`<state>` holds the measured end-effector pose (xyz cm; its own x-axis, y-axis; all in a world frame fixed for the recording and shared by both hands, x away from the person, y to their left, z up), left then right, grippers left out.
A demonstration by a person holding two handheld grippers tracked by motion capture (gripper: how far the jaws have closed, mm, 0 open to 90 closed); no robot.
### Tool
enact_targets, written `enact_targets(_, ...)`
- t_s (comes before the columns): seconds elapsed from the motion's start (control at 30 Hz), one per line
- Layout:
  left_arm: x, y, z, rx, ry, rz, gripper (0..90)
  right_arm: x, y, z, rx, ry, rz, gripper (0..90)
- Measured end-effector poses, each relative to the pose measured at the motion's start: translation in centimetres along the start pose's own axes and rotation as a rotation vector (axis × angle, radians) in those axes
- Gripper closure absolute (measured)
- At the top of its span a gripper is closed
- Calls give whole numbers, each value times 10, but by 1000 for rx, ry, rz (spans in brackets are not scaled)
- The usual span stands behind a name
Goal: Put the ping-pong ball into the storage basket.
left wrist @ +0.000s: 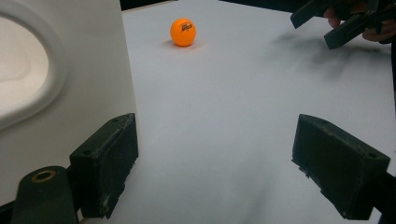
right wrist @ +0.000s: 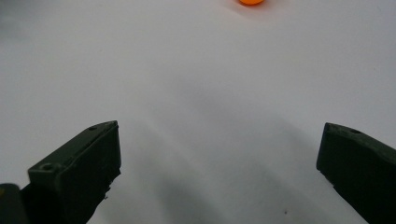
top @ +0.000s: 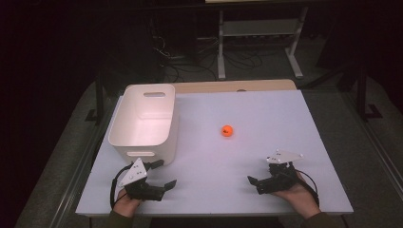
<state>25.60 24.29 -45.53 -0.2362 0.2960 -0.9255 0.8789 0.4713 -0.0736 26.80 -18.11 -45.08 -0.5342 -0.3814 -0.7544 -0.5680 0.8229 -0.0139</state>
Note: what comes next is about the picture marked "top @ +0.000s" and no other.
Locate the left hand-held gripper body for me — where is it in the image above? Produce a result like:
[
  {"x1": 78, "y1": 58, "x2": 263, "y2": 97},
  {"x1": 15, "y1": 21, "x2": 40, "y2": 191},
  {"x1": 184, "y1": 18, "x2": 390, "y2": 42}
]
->
[{"x1": 118, "y1": 157, "x2": 166, "y2": 202}]

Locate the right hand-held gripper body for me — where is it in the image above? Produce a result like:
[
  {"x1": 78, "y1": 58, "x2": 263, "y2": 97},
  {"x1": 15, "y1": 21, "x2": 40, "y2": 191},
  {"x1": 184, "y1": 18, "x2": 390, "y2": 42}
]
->
[{"x1": 256, "y1": 149, "x2": 304, "y2": 195}]

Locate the white plastic bin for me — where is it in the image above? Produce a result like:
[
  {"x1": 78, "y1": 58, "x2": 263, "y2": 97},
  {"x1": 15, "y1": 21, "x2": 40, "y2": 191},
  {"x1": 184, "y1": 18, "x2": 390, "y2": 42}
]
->
[{"x1": 107, "y1": 83, "x2": 179, "y2": 166}]

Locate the orange ball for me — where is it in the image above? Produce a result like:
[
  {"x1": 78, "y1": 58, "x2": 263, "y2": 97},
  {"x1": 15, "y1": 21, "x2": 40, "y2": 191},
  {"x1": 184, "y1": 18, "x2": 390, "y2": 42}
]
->
[{"x1": 221, "y1": 124, "x2": 235, "y2": 138}]

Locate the person's right hand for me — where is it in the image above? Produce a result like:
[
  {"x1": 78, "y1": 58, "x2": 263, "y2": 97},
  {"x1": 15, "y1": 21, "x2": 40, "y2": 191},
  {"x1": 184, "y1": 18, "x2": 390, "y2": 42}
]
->
[{"x1": 272, "y1": 172, "x2": 321, "y2": 219}]

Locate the person's left hand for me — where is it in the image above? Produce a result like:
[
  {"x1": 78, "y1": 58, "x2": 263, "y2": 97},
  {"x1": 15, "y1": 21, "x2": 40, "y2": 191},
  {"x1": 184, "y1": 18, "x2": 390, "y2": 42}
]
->
[{"x1": 112, "y1": 189, "x2": 143, "y2": 219}]

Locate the black metal stand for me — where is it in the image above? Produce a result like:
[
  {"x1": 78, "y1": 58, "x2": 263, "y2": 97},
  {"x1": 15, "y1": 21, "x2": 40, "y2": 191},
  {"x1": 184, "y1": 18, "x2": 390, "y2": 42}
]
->
[
  {"x1": 355, "y1": 63, "x2": 384, "y2": 122},
  {"x1": 85, "y1": 71, "x2": 106, "y2": 125}
]

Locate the white metal stand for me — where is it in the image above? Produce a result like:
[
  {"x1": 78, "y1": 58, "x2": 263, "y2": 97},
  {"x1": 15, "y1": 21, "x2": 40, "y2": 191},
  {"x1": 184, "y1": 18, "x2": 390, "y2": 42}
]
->
[{"x1": 217, "y1": 6, "x2": 309, "y2": 81}]

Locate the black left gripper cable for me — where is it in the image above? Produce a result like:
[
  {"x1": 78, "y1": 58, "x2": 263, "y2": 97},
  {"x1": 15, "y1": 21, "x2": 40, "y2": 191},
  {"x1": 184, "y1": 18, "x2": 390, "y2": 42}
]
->
[{"x1": 109, "y1": 162, "x2": 135, "y2": 210}]

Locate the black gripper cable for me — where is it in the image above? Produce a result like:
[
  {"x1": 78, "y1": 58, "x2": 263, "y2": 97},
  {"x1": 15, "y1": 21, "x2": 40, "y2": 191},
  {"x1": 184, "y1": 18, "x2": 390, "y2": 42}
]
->
[
  {"x1": 109, "y1": 162, "x2": 135, "y2": 210},
  {"x1": 296, "y1": 169, "x2": 320, "y2": 207}
]

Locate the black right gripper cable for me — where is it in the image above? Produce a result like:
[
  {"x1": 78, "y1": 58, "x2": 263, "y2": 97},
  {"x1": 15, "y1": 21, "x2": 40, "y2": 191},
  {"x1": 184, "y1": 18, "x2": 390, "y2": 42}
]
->
[{"x1": 296, "y1": 169, "x2": 320, "y2": 207}]

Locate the grey metal rail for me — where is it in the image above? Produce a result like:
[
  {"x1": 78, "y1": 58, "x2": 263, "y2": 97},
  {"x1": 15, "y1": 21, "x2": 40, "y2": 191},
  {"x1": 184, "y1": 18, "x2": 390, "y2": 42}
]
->
[
  {"x1": 48, "y1": 94, "x2": 123, "y2": 228},
  {"x1": 343, "y1": 91, "x2": 403, "y2": 199}
]

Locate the tangle of black floor cables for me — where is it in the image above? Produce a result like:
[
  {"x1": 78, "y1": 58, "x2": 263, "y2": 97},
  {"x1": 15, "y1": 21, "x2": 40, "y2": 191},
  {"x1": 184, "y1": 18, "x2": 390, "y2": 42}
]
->
[{"x1": 151, "y1": 32, "x2": 264, "y2": 84}]

